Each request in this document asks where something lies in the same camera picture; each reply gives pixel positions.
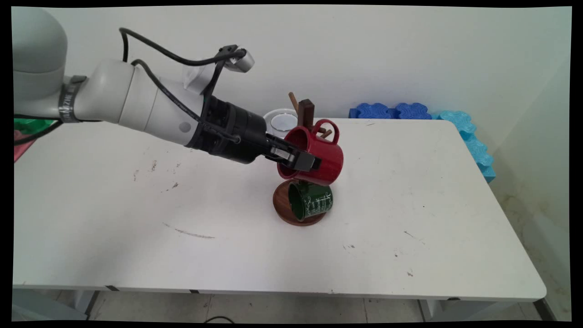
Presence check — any green bag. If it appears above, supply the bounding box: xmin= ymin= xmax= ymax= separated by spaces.
xmin=14 ymin=118 xmax=57 ymax=135

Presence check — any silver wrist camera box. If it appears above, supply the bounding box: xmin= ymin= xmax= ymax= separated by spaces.
xmin=222 ymin=45 xmax=255 ymax=73

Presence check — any dark blue foam block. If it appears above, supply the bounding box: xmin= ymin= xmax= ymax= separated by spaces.
xmin=349 ymin=102 xmax=395 ymax=120
xmin=394 ymin=102 xmax=432 ymax=120

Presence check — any green mug with white print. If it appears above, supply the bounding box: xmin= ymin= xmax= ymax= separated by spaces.
xmin=288 ymin=181 xmax=334 ymax=222

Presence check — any pink red cloth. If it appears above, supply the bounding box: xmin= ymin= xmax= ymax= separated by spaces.
xmin=14 ymin=130 xmax=38 ymax=163

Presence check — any dark wooden mug tree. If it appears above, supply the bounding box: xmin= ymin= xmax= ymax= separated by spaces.
xmin=272 ymin=92 xmax=333 ymax=227

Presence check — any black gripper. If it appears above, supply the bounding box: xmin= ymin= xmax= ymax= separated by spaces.
xmin=187 ymin=97 xmax=322 ymax=173

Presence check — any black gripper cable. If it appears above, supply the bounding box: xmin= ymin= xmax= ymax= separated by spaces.
xmin=131 ymin=58 xmax=241 ymax=144

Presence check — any red and white enamel bowl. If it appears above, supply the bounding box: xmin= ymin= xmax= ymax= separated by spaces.
xmin=263 ymin=108 xmax=299 ymax=139

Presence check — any red ceramic mug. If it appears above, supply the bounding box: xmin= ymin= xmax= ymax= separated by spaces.
xmin=276 ymin=119 xmax=344 ymax=186

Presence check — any black camera cable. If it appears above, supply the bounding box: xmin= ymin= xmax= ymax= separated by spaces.
xmin=119 ymin=27 xmax=246 ymax=67

